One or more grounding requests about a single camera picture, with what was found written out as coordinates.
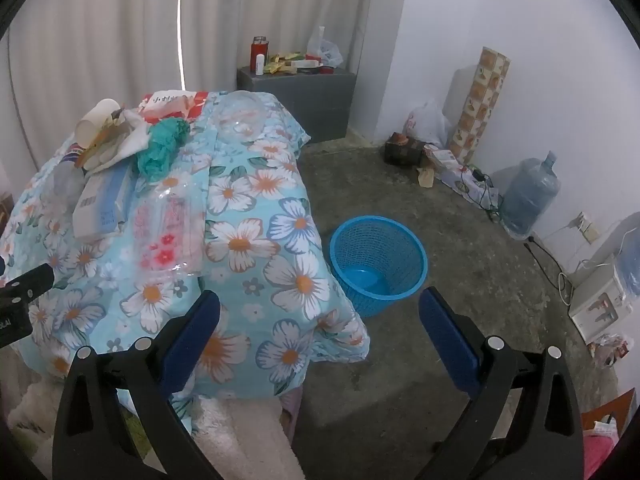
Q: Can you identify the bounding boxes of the black power cable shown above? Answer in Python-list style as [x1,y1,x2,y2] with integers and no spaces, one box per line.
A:
[522,232,576,307]

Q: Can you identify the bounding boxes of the white fluffy blanket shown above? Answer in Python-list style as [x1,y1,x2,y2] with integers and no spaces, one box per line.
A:
[0,380,306,480]

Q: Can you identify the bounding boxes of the white paper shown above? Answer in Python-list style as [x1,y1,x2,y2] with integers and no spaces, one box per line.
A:
[82,109,152,177]

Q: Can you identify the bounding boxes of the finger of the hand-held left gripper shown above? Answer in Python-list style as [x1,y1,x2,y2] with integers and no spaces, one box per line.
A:
[0,264,56,308]

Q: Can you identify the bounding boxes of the white curtain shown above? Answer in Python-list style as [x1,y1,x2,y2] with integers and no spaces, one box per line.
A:
[0,0,381,171]

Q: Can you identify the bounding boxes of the white water dispenser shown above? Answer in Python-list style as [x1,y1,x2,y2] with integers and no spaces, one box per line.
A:
[569,255,632,345]

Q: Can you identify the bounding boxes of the small white red box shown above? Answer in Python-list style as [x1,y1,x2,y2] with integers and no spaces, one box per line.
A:
[425,145,458,171]

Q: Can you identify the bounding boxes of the grey cabinet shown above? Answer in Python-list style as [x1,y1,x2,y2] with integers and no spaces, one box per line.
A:
[236,66,358,143]

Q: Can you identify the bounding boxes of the pink cloth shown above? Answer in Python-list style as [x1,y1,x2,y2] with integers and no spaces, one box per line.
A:
[582,435,621,480]

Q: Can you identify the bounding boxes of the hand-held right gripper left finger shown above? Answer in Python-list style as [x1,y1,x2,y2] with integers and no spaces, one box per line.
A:
[52,290,236,480]

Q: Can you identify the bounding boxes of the pile of snack packets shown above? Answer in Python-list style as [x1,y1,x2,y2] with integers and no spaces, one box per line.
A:
[265,51,321,75]

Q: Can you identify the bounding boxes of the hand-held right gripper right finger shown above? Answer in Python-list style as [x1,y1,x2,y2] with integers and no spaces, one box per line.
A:
[415,287,586,480]

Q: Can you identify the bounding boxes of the teal mesh scrubber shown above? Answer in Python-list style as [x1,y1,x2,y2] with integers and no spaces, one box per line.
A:
[136,119,192,183]

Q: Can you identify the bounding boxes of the flat white patterned box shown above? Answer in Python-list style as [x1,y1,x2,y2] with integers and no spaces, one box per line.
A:
[440,167,497,202]

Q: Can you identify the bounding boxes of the black charger with cable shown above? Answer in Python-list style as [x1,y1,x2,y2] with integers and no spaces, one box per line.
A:
[467,164,502,222]

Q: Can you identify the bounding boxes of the clear plastic bag with handles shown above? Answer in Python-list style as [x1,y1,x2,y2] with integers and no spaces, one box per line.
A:
[306,25,345,68]

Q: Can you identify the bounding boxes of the tall tile-patterned box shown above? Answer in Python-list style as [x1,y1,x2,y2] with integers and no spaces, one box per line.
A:
[449,46,512,166]

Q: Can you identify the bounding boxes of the white paper cup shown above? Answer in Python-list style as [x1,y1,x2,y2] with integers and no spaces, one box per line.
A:
[75,98,123,148]

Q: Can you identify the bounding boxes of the white plastic shopping bag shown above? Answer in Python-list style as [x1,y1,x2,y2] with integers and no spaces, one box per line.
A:
[404,100,453,148]

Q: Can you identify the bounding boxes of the dark cardboard box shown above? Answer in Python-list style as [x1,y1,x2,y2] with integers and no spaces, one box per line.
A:
[384,131,426,167]

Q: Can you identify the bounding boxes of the clear wrapper with red flowers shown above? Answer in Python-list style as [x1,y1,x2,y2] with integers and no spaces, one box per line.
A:
[131,180,206,276]

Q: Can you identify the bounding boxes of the clear bag of packets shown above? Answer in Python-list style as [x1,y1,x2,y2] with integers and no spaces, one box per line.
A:
[590,332,632,368]

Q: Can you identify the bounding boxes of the clear bottle with blue label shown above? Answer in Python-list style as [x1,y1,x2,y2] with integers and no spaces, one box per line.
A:
[42,142,91,216]

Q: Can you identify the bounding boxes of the red white snack bag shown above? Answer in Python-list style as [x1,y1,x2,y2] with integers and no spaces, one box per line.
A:
[137,90,208,123]

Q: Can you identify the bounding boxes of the orange wooden board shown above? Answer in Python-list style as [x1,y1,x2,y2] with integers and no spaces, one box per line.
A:
[582,390,637,436]

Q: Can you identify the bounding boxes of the blue floral blanket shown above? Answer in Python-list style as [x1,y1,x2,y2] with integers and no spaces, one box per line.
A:
[0,89,371,421]

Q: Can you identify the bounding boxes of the white blue carton box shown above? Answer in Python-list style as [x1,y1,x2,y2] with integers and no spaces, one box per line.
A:
[72,165,132,240]

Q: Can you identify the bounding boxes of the large blue water jug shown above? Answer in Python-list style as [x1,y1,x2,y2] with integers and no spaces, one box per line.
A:
[500,150,561,238]

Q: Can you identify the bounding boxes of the white wall socket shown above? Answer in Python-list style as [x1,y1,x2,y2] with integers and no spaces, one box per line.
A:
[575,212,601,244]

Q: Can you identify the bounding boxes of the blue plastic basket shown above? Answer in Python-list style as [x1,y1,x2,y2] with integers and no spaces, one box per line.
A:
[329,215,429,318]

